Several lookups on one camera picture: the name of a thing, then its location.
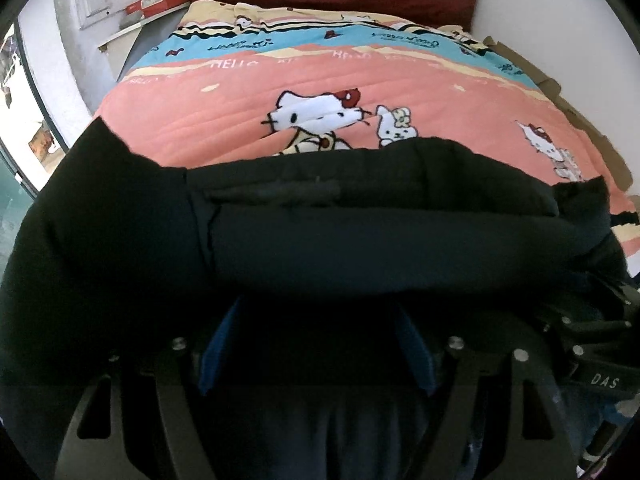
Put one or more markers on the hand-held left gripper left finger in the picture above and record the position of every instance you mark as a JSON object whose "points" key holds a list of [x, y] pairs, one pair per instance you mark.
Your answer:
{"points": [[217, 360]]}

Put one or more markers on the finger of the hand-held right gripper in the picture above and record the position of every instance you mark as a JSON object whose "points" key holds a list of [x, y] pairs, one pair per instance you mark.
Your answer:
{"points": [[595, 329], [625, 297]]}

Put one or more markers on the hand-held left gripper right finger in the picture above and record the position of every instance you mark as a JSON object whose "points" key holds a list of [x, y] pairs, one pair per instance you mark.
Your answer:
{"points": [[422, 360]]}

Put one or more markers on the black jacket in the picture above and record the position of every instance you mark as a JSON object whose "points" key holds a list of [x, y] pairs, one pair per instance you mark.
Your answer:
{"points": [[325, 240]]}

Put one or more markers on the printed cartoon blanket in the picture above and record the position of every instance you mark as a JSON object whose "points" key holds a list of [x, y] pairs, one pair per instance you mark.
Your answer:
{"points": [[225, 110]]}

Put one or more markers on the glass window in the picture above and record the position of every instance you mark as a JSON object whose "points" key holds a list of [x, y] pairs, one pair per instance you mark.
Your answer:
{"points": [[20, 110]]}

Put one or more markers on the red box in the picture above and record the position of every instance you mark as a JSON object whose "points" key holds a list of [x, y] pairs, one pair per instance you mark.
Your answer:
{"points": [[145, 4]]}

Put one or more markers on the white wall shelf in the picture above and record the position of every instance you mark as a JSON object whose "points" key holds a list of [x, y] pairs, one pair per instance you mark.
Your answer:
{"points": [[145, 22]]}

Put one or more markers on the white wall switch panel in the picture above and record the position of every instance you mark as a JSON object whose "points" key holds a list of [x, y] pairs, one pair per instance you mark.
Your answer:
{"points": [[95, 7]]}

